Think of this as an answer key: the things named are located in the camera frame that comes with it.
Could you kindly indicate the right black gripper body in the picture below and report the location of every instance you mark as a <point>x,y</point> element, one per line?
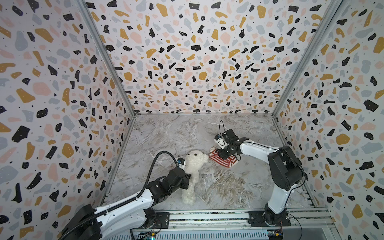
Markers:
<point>225,150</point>

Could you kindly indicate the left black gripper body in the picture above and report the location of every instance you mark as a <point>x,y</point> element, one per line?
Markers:
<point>185,183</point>

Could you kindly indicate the white plush teddy bear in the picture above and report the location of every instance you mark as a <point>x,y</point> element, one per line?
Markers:
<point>194,161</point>

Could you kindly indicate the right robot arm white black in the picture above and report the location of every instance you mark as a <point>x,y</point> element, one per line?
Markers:
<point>286,170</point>

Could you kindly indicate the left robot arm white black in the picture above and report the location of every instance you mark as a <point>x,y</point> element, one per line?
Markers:
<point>133,212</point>

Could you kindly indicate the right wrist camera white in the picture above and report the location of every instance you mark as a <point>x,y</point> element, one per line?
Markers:
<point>220,141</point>

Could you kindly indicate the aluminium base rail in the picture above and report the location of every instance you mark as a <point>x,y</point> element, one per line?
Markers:
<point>241,219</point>

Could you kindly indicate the white slotted cable duct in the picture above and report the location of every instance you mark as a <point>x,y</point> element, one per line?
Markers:
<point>210,235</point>

